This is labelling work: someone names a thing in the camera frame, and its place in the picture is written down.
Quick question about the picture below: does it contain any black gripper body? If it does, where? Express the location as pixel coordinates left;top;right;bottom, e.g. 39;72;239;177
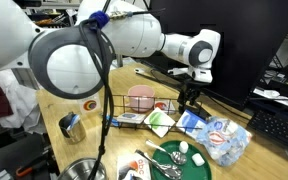
178;80;204;101

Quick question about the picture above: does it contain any blue white packet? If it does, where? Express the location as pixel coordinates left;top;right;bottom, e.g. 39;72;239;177
175;108;208;140

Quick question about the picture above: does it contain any white card red print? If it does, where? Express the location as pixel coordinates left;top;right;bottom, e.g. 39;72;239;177
153;98;176;114

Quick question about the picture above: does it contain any white card green print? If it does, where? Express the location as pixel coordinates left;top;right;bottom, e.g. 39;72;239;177
143;106;176;138

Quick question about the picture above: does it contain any black monitor stand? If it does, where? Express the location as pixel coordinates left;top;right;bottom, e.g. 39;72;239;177
135;68;215;116

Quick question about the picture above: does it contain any white marshmallow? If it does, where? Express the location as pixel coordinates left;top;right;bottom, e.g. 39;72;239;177
178;140;190;155
191;152;206;167

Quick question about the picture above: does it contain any pink ceramic cup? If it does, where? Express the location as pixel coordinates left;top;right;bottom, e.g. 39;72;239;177
127;84;156;113

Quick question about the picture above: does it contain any clear plastic bag blue print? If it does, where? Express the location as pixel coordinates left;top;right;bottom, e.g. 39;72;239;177
195;115;253;167

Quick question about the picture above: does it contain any small steel spoon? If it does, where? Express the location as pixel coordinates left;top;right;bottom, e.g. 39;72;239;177
145;139;188;166

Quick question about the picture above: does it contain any green round plate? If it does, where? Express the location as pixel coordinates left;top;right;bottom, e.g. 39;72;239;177
151;139;213;180

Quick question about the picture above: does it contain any large steel spoon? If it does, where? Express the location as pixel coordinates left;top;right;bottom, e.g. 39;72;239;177
135;149;184;180

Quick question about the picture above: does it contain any small blue white tube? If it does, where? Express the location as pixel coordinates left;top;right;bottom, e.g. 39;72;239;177
105;114;120;128

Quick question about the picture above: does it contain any large black monitor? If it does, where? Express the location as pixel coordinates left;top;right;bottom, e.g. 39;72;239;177
141;0;288;112

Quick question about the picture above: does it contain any abc picture card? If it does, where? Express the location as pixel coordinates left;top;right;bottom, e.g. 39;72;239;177
116;152;152;180

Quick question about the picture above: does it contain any black keyboard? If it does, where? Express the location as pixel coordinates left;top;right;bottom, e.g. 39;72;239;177
246;109;288;155

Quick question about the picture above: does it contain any white standing card box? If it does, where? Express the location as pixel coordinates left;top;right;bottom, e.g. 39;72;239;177
79;94;102;115

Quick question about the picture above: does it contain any small steel pitcher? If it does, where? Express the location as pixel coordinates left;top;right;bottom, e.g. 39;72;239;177
58;111;87;145

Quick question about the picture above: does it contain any steel pot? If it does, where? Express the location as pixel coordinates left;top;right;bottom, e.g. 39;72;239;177
56;157;108;180

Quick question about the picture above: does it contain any white cloth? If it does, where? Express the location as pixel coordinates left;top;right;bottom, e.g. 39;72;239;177
0;68;48;135

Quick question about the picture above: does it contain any white wrist mount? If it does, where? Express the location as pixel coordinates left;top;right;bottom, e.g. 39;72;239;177
166;65;215;85

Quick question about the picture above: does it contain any black wire rack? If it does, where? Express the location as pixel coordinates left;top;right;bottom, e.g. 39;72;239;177
101;94;204;135

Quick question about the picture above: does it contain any black cable bundle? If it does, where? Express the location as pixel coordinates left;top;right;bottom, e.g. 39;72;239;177
78;9;167;180

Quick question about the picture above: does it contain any blue handled utensil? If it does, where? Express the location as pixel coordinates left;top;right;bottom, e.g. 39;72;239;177
66;113;82;131

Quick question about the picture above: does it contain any orange handled tool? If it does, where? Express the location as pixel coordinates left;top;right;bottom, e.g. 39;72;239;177
15;155;49;178

